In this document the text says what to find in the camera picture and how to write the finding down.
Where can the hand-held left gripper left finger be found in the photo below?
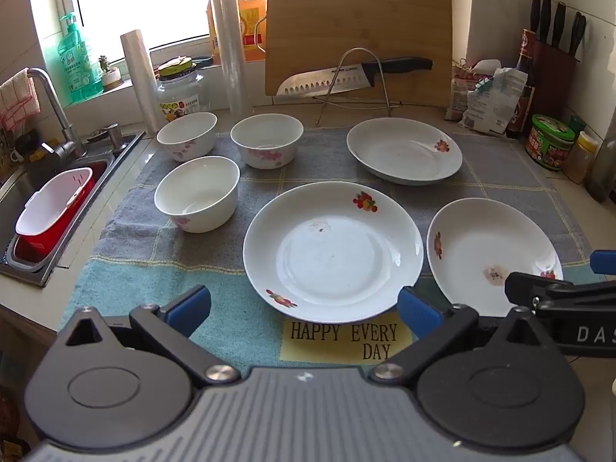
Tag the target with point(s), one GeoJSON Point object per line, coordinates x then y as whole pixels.
{"type": "Point", "coordinates": [185, 308]}

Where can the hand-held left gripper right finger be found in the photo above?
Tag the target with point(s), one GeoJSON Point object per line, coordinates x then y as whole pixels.
{"type": "Point", "coordinates": [418, 313]}

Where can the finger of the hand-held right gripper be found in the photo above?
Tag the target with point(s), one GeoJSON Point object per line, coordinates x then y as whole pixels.
{"type": "Point", "coordinates": [604, 262]}
{"type": "Point", "coordinates": [524, 288]}

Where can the white plate fruit print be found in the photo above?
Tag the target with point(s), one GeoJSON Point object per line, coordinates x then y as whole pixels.
{"type": "Point", "coordinates": [481, 250]}
{"type": "Point", "coordinates": [332, 255]}
{"type": "Point", "coordinates": [399, 147]}

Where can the white bowl pink flowers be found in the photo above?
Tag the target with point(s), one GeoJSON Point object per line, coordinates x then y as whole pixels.
{"type": "Point", "coordinates": [185, 130]}
{"type": "Point", "coordinates": [267, 134]}
{"type": "Point", "coordinates": [195, 187]}

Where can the yellow-lid spice jar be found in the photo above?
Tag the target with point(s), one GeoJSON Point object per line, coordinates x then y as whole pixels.
{"type": "Point", "coordinates": [580, 163]}

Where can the green-lid sauce jar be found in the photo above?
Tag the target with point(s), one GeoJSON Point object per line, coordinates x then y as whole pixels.
{"type": "Point", "coordinates": [551, 147]}

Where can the steel sink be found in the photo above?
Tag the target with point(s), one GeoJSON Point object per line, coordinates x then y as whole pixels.
{"type": "Point", "coordinates": [82, 216]}

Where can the small green-lid jar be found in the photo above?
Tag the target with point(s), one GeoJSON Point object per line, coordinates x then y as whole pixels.
{"type": "Point", "coordinates": [577, 124]}

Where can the red basin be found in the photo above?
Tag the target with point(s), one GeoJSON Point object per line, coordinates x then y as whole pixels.
{"type": "Point", "coordinates": [48, 240]}

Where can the grey checked dish mat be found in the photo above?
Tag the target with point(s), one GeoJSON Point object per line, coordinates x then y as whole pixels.
{"type": "Point", "coordinates": [332, 161]}

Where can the dark soy sauce bottle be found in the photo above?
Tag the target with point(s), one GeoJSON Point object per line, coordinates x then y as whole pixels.
{"type": "Point", "coordinates": [522, 106]}

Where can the dark red knife block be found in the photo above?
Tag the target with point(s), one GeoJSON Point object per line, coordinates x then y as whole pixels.
{"type": "Point", "coordinates": [553, 86]}

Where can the metal sink knob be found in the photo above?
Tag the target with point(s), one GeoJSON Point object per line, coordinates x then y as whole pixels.
{"type": "Point", "coordinates": [114, 137]}

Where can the white blue printed bag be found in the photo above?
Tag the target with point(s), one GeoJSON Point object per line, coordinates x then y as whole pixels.
{"type": "Point", "coordinates": [495, 106]}

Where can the white orange paper bag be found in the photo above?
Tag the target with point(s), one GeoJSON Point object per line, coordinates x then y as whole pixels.
{"type": "Point", "coordinates": [462, 96]}

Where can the glass jar yellow-green lid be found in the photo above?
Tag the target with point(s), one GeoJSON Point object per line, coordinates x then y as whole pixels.
{"type": "Point", "coordinates": [183, 98]}

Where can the short plastic wrap roll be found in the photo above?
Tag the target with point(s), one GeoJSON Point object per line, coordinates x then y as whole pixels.
{"type": "Point", "coordinates": [139, 82]}

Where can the binder clip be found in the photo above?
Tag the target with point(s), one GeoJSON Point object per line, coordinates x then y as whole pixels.
{"type": "Point", "coordinates": [462, 66]}

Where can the metal faucet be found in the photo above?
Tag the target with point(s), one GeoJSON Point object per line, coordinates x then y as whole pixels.
{"type": "Point", "coordinates": [57, 106]}

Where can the small potted plant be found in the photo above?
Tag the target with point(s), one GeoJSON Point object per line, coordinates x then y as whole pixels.
{"type": "Point", "coordinates": [109, 77]}

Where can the tall plastic wrap roll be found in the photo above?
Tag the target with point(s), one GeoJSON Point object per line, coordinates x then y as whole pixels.
{"type": "Point", "coordinates": [231, 48]}

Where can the green dish soap bottle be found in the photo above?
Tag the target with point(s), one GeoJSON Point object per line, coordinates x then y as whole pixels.
{"type": "Point", "coordinates": [77, 67]}

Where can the pink checked cloth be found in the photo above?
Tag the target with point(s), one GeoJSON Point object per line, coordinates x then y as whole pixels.
{"type": "Point", "coordinates": [17, 98]}

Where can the orange cooking wine bottle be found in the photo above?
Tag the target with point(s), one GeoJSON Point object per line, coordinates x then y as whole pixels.
{"type": "Point", "coordinates": [250, 24]}

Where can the bamboo cutting board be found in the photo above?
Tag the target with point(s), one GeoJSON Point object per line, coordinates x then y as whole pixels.
{"type": "Point", "coordinates": [361, 19]}

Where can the window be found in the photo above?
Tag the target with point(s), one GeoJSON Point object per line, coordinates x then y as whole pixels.
{"type": "Point", "coordinates": [144, 0]}

